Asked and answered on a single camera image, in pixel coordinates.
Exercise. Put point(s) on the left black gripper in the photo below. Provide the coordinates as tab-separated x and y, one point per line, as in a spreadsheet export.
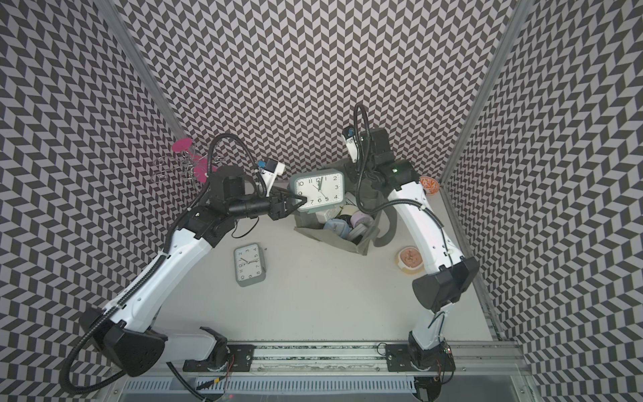
279	201

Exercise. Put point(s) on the grey-green large analog clock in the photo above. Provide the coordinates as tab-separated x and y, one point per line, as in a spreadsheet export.
323	189

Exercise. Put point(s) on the green canvas bag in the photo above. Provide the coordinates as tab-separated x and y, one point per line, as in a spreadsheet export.
379	234

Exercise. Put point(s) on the grey-green tall analog clock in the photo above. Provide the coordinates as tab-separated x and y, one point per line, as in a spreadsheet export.
249	265

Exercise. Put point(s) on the light blue square clock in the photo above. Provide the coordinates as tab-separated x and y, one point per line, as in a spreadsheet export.
339	227

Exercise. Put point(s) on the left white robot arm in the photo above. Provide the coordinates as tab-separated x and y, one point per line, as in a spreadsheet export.
123	329

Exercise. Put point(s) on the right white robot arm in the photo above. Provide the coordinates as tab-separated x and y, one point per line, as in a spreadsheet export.
386	182

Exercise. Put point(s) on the orange patterned bowl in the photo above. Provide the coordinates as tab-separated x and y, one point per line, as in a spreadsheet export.
431	186

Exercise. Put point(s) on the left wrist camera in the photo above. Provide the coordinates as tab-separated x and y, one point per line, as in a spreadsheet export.
270	169

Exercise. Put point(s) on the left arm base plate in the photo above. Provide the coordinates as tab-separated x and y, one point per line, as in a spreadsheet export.
235	358

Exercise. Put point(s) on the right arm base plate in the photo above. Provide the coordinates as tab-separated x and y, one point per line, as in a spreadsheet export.
401	357

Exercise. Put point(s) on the aluminium front rail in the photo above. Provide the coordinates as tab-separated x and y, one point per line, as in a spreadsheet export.
375	358

